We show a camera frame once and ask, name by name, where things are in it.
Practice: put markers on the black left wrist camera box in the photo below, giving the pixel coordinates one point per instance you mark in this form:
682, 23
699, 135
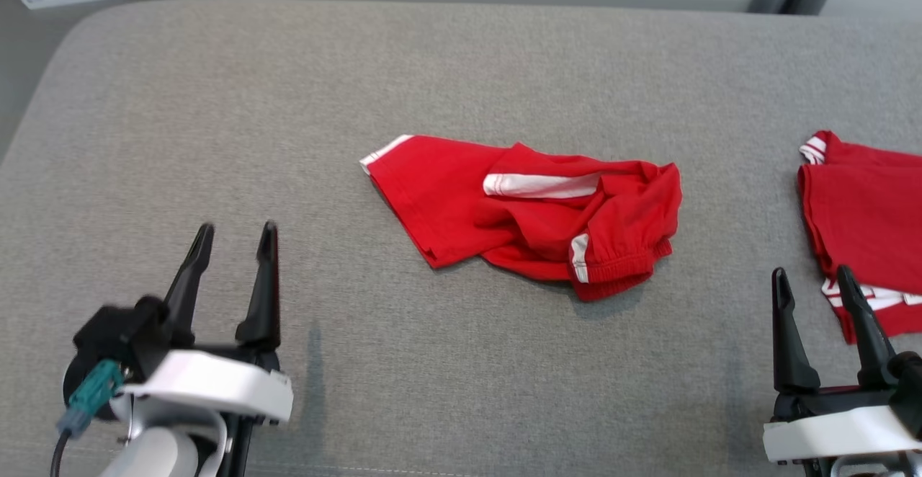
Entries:
119, 336

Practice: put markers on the red jersey with number 23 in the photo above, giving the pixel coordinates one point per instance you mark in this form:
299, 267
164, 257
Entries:
871, 203

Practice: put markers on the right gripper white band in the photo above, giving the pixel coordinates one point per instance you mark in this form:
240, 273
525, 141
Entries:
835, 430

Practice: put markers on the teal connector on left gripper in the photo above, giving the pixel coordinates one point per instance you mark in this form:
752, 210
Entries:
90, 394

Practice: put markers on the red shorts with white stripes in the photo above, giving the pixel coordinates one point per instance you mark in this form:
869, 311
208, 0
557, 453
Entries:
446, 196

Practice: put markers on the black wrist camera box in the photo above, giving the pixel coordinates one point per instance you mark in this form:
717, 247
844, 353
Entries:
119, 336
909, 390

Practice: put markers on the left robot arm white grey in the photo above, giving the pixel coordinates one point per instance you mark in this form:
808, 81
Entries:
173, 452

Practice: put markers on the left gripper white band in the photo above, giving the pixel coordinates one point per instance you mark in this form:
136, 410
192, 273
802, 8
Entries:
216, 387

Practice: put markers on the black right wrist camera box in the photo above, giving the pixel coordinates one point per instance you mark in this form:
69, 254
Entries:
909, 390

